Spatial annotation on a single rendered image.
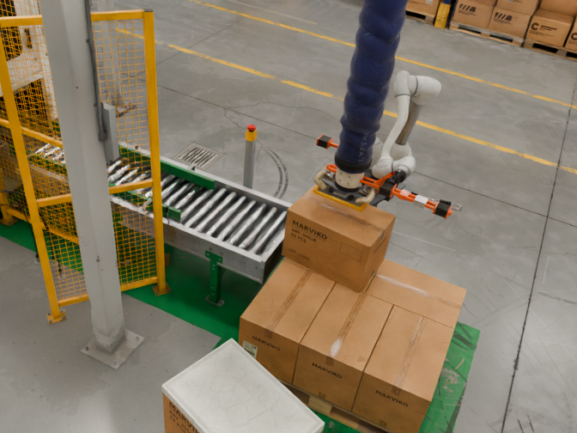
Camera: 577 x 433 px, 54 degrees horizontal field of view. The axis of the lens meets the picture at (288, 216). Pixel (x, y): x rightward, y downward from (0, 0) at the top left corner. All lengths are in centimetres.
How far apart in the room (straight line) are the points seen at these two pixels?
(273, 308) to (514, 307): 215
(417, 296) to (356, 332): 55
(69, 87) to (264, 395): 164
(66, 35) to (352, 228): 197
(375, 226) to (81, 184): 178
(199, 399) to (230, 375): 18
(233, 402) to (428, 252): 295
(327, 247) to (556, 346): 200
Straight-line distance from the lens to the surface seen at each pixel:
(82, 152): 301
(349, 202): 352
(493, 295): 495
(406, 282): 395
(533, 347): 470
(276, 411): 257
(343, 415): 382
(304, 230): 370
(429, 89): 397
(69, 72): 282
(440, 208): 344
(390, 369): 342
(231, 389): 262
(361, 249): 356
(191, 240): 404
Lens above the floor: 317
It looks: 38 degrees down
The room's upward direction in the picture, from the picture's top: 7 degrees clockwise
